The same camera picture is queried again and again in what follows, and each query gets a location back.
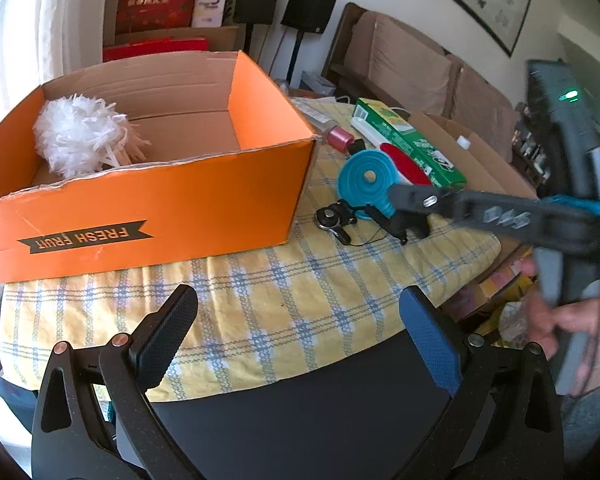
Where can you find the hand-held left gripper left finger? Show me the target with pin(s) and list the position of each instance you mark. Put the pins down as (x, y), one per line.
(172, 317)

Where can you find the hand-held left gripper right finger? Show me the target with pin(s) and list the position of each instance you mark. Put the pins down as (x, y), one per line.
(425, 330)

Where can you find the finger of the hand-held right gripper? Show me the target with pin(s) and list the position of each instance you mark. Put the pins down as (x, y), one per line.
(480, 210)
(407, 225)

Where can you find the teal collapsible funnel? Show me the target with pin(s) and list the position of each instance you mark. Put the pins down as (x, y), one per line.
(362, 180)

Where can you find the green carton box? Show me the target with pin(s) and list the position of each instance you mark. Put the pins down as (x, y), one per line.
(410, 132)

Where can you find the orange cardboard box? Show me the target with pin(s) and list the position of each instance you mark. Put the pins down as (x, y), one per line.
(145, 210)

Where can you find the person's right forearm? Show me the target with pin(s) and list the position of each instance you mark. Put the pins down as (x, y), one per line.
(592, 420)

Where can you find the person's right hand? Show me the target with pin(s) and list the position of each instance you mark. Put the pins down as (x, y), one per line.
(545, 322)

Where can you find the brown cardboard box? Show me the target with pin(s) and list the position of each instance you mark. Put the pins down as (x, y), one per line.
(480, 165)

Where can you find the red and white lint brush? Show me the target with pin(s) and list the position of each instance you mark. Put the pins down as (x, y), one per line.
(402, 162)

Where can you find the white bottle cap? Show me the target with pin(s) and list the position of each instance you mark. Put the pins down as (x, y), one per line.
(464, 142)

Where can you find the yellow plaid tablecloth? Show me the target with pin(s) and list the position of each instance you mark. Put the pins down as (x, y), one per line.
(280, 300)

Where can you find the clear bottle with pink cap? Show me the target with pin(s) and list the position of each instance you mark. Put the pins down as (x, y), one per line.
(340, 139)

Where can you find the brown sofa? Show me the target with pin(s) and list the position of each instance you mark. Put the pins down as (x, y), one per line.
(405, 65)

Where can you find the white shredded paper pom-pom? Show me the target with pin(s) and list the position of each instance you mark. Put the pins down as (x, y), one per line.
(82, 132)

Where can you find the flat red box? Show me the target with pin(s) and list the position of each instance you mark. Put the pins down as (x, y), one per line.
(155, 49)

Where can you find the pink carton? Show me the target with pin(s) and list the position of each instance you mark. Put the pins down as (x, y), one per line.
(210, 5)

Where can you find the white curtain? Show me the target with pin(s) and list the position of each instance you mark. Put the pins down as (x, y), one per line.
(45, 35)

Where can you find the red gift bag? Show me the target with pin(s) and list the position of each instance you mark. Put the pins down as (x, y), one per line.
(157, 0)

